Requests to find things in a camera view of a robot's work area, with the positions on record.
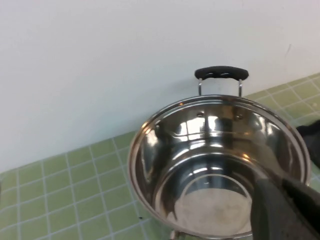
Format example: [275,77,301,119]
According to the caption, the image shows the stainless steel pot black handles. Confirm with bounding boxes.
[127,65,312,240]

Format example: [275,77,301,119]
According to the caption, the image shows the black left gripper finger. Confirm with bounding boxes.
[252,174,320,240]

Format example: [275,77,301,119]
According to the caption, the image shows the dark tray wire lid rack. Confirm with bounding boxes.
[296,121,320,163]

